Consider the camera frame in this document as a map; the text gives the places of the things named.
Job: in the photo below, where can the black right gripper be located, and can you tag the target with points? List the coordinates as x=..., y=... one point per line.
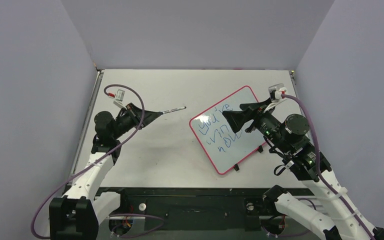
x=250, y=116

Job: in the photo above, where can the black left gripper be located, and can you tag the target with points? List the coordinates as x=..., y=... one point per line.
x=134, y=113

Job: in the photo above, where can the white whiteboard marker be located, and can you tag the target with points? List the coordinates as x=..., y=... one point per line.
x=173, y=110

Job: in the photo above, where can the pink framed whiteboard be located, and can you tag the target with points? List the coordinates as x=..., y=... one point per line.
x=224, y=148

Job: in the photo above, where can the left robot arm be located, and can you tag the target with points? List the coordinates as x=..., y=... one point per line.
x=78, y=213

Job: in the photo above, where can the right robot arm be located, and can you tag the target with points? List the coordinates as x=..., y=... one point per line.
x=341, y=220

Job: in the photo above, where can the black whiteboard clip right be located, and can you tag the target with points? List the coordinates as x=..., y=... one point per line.
x=260, y=149

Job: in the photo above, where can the black whiteboard clip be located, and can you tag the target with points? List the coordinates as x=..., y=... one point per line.
x=236, y=167
x=260, y=149

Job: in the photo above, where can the black whiteboard clip left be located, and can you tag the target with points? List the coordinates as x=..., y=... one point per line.
x=236, y=167

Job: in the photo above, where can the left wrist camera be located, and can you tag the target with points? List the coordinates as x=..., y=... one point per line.
x=118, y=98

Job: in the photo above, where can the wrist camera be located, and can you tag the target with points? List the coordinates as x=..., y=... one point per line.
x=118, y=98
x=275, y=95

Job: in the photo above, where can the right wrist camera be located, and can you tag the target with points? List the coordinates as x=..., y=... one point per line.
x=275, y=95

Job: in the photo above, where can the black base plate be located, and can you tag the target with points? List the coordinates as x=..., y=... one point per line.
x=194, y=209

